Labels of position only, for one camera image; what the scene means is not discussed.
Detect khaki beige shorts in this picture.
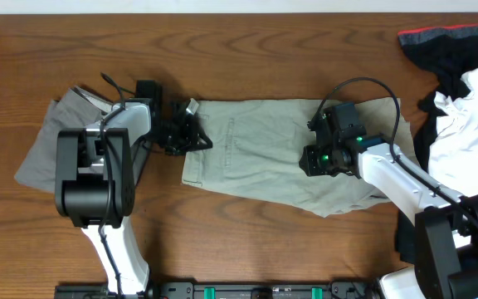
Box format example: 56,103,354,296
180,97,421,218

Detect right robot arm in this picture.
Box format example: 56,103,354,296
299,136,478,299

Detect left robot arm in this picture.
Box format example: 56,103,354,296
54,98,212,298

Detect folded grey shorts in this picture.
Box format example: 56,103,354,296
13,86,151,194

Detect white printed t-shirt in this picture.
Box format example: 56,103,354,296
428,69,478,196

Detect black garment with red trim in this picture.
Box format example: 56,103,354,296
394,21,478,265

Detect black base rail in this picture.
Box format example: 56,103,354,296
53,279,385,299

